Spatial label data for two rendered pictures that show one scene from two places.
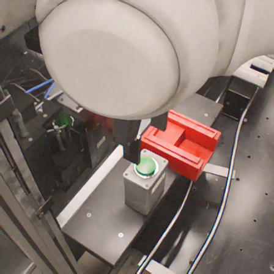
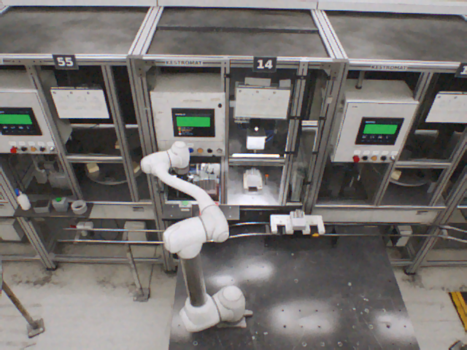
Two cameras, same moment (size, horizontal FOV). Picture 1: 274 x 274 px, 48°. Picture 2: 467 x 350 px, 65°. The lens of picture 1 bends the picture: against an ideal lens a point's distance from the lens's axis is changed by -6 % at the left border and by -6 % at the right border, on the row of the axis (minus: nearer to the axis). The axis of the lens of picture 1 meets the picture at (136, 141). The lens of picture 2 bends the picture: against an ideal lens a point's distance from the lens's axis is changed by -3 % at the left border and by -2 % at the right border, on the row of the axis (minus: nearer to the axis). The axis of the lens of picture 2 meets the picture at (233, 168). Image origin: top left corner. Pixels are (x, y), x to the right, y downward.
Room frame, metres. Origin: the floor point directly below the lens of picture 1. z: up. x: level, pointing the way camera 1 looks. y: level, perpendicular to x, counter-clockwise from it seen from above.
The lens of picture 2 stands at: (-0.35, -1.62, 2.93)
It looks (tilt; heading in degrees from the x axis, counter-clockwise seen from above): 42 degrees down; 56
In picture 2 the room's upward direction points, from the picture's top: 2 degrees clockwise
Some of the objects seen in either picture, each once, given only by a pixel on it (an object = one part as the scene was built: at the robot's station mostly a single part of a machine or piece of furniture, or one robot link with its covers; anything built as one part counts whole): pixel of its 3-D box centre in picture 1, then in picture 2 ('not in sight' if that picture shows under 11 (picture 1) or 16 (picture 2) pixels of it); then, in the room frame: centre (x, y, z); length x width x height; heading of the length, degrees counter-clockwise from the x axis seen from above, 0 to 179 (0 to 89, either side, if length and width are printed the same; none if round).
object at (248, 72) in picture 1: (259, 56); (296, 227); (0.98, -0.47, 0.84); 0.36 x 0.14 x 0.10; 147
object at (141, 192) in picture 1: (141, 180); (186, 208); (0.36, -0.01, 0.97); 0.08 x 0.08 x 0.12; 57
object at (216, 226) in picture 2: not in sight; (214, 225); (0.26, -0.58, 1.44); 0.18 x 0.14 x 0.13; 82
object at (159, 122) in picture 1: (159, 114); not in sight; (0.39, -0.04, 1.14); 0.03 x 0.01 x 0.07; 57
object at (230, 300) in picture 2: not in sight; (230, 302); (0.27, -0.71, 0.85); 0.18 x 0.16 x 0.22; 172
